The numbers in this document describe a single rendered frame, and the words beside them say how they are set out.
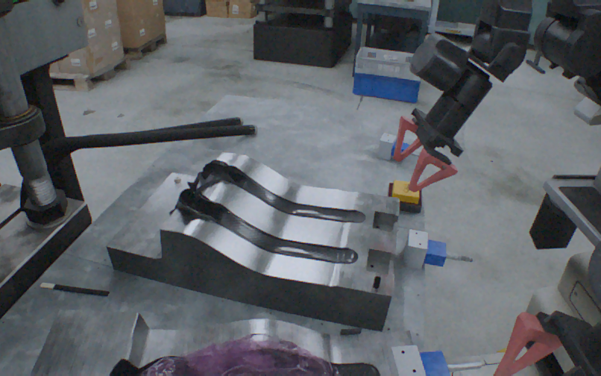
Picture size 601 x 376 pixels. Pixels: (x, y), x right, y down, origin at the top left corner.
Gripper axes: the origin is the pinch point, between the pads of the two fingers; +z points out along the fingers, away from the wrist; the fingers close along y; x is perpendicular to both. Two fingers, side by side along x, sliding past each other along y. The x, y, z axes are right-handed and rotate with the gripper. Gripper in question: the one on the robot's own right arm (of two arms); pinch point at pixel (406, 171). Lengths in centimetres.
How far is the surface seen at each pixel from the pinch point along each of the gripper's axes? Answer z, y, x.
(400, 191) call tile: 11.3, -17.0, 13.1
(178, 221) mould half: 22.7, 5.4, -30.8
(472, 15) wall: -78, -567, 286
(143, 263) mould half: 34.6, 5.4, -33.4
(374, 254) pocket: 12.9, 7.7, 0.5
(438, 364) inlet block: 11.6, 28.8, 5.3
